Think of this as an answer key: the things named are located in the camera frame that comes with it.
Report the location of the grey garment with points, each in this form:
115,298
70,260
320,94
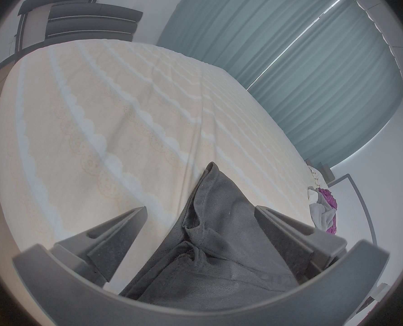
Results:
322,216

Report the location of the grey bedside table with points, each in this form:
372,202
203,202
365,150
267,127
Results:
327,172

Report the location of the blue-green curtain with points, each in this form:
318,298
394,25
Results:
341,80
239,22

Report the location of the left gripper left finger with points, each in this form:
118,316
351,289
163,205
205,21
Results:
113,239

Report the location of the black chest of drawers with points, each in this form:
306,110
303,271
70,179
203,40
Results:
92,22

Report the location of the black T-shirt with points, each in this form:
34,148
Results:
218,250

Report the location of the white printed pillow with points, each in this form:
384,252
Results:
315,178

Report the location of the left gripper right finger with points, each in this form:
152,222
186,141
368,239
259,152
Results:
283,239

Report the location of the purple satin garment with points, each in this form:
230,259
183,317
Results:
330,197

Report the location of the bed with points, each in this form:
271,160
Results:
120,121

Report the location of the white garment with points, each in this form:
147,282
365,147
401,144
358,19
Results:
313,195

